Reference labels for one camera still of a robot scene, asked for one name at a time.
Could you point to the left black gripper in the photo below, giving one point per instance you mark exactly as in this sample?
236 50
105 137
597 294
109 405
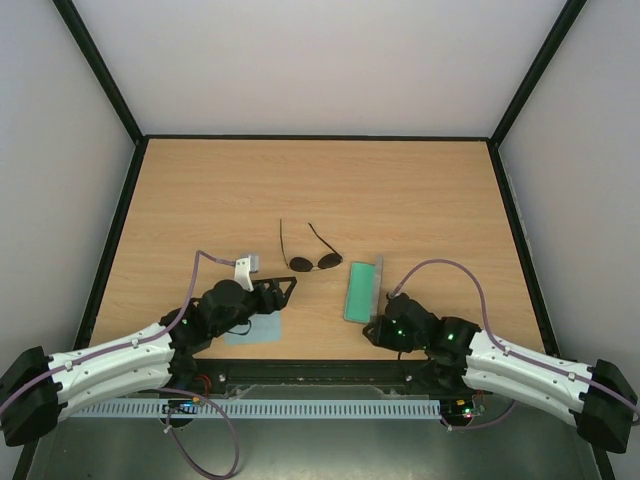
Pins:
278 301

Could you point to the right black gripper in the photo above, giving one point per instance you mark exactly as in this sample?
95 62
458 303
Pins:
378 326

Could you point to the grey glasses case green inside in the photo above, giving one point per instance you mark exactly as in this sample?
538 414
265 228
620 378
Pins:
363 291

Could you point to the light blue cleaning cloth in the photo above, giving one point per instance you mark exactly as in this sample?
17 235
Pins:
261 329

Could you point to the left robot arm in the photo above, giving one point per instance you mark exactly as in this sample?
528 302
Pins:
40 390

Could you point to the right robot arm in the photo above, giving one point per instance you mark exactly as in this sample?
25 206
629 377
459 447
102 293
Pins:
597 400

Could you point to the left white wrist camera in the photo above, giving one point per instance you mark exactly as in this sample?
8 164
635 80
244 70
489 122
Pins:
244 267

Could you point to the light blue slotted cable duct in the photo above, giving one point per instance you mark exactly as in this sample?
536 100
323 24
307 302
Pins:
266 409

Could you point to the black front mounting rail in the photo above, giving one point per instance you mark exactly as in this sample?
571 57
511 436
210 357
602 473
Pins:
221 376

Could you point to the black aluminium frame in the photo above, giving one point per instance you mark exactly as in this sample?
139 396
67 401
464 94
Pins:
77 28

